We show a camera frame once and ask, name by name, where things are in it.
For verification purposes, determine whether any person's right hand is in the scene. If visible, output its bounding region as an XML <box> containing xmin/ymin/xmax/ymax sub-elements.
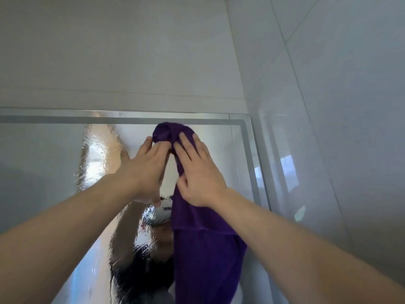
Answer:
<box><xmin>173</xmin><ymin>132</ymin><xmax>229</xmax><ymax>209</ymax></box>

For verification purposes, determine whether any person's left hand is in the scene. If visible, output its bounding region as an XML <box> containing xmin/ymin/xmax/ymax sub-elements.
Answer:
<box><xmin>113</xmin><ymin>136</ymin><xmax>173</xmax><ymax>209</ymax></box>

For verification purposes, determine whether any purple microfibre cloth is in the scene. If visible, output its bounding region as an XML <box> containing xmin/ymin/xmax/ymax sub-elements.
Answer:
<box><xmin>151</xmin><ymin>122</ymin><xmax>248</xmax><ymax>304</ymax></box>

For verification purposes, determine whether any rectangular wall mirror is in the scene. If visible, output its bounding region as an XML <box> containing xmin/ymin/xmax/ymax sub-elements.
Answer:
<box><xmin>0</xmin><ymin>107</ymin><xmax>276</xmax><ymax>304</ymax></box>

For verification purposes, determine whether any person's right forearm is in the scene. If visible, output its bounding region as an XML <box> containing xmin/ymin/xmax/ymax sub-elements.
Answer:
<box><xmin>208</xmin><ymin>188</ymin><xmax>405</xmax><ymax>304</ymax></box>

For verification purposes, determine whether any person's left forearm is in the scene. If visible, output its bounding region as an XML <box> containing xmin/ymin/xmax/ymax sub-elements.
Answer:
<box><xmin>0</xmin><ymin>174</ymin><xmax>141</xmax><ymax>304</ymax></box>

